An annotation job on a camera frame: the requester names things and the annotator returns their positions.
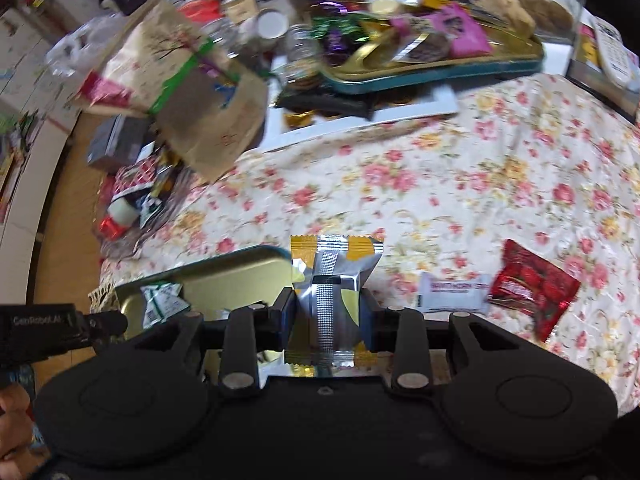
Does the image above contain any clear glass jar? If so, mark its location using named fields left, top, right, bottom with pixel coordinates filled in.
left=280, top=24, right=321, bottom=86

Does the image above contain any black snack packet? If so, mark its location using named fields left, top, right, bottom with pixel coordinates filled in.
left=275, top=87, right=381, bottom=121

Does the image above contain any pale round pastry packet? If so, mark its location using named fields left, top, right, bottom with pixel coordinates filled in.
left=367, top=0, right=431, bottom=16

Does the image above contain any grey box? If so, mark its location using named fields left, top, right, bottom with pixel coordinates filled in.
left=87, top=115, right=153, bottom=171

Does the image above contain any brown paper bag tree print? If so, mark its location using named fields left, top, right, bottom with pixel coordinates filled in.
left=75, top=0, right=268, bottom=183

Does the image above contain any silver yellow snack packet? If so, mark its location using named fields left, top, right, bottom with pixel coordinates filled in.
left=284, top=234, right=385, bottom=378

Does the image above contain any white bottle red cap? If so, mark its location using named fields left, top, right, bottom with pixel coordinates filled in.
left=97, top=199, right=142, bottom=238

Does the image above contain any brown kraft snack bag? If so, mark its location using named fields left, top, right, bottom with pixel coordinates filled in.
left=480, top=0, right=537, bottom=36

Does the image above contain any white plastic bag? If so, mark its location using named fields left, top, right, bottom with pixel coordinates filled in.
left=47, top=15, right=126, bottom=76

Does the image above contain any purple wrapped candy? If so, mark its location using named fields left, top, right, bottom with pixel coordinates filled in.
left=324, top=30, right=351, bottom=53
left=312, top=0, right=351, bottom=16

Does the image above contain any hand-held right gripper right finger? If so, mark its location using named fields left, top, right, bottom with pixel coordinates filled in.
left=357, top=287, right=531, bottom=392

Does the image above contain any red pink packet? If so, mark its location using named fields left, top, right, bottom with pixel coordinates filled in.
left=80, top=70, right=136, bottom=111

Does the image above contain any floral tablecloth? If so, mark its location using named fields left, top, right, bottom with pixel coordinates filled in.
left=90, top=72, right=640, bottom=411

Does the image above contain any gold plastic tray insert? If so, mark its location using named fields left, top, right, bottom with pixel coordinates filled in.
left=342, top=30, right=401, bottom=68

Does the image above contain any person's left hand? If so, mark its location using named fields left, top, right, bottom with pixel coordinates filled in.
left=0, top=385, right=33, bottom=463

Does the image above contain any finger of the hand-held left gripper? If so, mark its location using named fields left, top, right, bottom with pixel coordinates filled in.
left=82, top=310, right=128, bottom=347

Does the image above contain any orange dark box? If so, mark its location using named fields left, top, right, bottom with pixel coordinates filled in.
left=565, top=20, right=640, bottom=126

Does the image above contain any white plastic coin tray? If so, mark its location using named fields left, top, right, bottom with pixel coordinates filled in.
left=260, top=57, right=460, bottom=153

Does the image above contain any clear plastic bag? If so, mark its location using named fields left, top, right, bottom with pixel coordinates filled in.
left=95, top=160, right=201, bottom=261

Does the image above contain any white lidded jar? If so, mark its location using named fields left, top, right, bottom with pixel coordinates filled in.
left=255, top=10, right=290, bottom=51

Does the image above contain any white remote control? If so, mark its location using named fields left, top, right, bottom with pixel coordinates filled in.
left=592, top=17, right=640, bottom=88

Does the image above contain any pile of green wrapped candies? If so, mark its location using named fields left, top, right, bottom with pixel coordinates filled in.
left=310, top=12, right=371, bottom=43

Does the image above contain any red plastic bag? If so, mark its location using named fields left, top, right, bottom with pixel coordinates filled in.
left=177, top=0, right=223, bottom=21

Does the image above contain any white red snack packet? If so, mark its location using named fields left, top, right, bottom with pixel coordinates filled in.
left=419, top=270, right=493, bottom=311

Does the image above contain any teal gold tin tray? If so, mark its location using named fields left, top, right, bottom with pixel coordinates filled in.
left=315, top=0, right=545, bottom=96

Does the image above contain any clear plastic jar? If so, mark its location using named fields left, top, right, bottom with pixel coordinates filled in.
left=210, top=15, right=256, bottom=56

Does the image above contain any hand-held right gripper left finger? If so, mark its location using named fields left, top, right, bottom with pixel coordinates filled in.
left=127, top=287, right=299, bottom=392

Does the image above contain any red white checkered packet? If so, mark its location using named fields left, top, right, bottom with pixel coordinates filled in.
left=114, top=156, right=161, bottom=196

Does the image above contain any pink snack packet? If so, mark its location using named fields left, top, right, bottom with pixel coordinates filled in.
left=390, top=2, right=493, bottom=59

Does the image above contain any clear packet dark cookie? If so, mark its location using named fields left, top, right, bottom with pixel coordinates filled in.
left=397, top=32, right=453, bottom=63

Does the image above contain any teal gold tin lid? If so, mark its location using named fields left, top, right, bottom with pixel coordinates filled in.
left=114, top=245, right=321, bottom=378

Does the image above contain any rice cracker packet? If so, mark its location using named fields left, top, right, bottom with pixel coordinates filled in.
left=282, top=67, right=326, bottom=93

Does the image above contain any green white snack packet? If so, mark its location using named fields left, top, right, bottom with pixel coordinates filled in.
left=140, top=282, right=188, bottom=328

